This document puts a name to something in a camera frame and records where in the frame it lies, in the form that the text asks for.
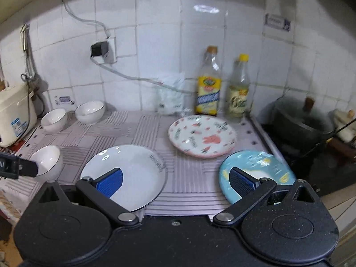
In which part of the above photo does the white bowl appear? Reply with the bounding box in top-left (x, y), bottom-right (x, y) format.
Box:
top-left (75, 101), bottom-right (106, 125)
top-left (30, 145), bottom-right (63, 183)
top-left (41, 108), bottom-right (68, 133)

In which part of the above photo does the blue fried egg plate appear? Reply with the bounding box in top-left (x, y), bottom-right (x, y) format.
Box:
top-left (218, 150), bottom-right (296, 204)

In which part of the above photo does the white plate with text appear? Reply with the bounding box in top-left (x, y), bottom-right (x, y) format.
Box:
top-left (80, 145), bottom-right (167, 212)

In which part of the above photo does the pink rimmed bunny plate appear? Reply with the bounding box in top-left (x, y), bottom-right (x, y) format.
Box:
top-left (168, 115), bottom-right (237, 158)

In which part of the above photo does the grey striped counter mat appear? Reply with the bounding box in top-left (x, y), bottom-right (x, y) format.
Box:
top-left (16, 110), bottom-right (287, 218)

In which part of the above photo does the black wok with lid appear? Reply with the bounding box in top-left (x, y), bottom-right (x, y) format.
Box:
top-left (265, 96), bottom-right (334, 156)

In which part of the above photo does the metal gas valve pipe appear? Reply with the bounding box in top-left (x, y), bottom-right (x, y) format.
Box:
top-left (20, 23), bottom-right (40, 92)

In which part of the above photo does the clear vinegar bottle yellow cap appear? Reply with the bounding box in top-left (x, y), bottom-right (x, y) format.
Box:
top-left (225, 53), bottom-right (250, 122)

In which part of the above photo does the yellow label oil bottle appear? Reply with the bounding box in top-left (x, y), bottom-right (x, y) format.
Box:
top-left (196, 45), bottom-right (222, 116)

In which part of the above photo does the white plastic salt bag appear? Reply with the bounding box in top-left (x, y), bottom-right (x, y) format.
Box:
top-left (156, 73), bottom-right (185, 116)

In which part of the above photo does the black plug adapter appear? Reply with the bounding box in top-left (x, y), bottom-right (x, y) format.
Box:
top-left (91, 41), bottom-right (109, 57)

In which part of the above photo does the white wall socket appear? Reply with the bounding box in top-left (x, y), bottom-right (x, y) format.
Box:
top-left (103, 36), bottom-right (116, 64)

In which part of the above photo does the white power cable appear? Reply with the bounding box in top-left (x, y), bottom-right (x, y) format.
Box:
top-left (61, 0), bottom-right (200, 95)

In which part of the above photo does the blue wall sticker right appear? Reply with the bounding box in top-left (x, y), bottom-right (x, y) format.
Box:
top-left (265, 13), bottom-right (291, 32)

